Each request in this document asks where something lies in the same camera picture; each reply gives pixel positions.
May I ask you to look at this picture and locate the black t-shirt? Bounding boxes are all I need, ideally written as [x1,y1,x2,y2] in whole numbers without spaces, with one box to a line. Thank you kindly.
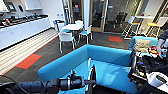
[86,64,98,94]

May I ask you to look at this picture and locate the white hanger with black shirt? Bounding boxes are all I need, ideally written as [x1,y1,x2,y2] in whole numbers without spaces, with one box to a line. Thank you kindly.
[87,57,94,81]

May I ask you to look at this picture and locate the blue sofa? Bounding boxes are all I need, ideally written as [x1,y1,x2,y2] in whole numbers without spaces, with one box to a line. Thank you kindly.
[37,35,159,94]

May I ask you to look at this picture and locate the black cart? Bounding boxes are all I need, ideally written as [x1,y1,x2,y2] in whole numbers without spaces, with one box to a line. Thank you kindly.
[127,49,168,94]

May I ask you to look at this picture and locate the white square table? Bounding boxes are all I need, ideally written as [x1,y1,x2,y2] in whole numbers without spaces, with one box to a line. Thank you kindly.
[60,23,85,43]

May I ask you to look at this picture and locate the beige patterned cushion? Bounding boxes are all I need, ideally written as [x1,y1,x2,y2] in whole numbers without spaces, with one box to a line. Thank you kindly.
[132,37,153,54]

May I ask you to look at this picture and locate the wood framed glass door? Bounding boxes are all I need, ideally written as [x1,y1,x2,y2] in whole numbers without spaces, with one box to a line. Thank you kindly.
[69,0,85,25]
[89,0,108,33]

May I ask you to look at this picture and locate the white round object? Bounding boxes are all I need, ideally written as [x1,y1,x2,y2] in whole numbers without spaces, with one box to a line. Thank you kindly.
[146,71,168,89]

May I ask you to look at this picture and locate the black office chair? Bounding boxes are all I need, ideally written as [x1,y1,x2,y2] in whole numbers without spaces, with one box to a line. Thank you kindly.
[113,11,129,29]

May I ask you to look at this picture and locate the red toy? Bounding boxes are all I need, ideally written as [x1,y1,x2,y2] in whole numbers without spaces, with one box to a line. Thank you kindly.
[148,45,159,56]

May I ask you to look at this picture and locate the white kitchen counter cabinets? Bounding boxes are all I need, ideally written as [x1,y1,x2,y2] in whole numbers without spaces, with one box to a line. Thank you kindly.
[0,15,54,51]

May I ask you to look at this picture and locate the white bar stool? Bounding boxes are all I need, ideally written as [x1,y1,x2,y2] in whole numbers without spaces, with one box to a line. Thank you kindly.
[121,15,135,39]

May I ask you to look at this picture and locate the yellow seat bar stool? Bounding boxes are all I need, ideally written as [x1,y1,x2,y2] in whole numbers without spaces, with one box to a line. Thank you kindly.
[145,21,164,38]

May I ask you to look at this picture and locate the person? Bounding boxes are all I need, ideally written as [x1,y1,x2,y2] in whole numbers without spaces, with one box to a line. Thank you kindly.
[155,29,168,58]

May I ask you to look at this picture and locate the white upper cabinet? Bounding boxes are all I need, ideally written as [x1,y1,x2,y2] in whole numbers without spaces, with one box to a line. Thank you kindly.
[22,0,44,11]

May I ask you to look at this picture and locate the dark wall screen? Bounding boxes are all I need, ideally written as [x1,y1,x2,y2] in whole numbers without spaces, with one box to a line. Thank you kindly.
[3,1,17,13]

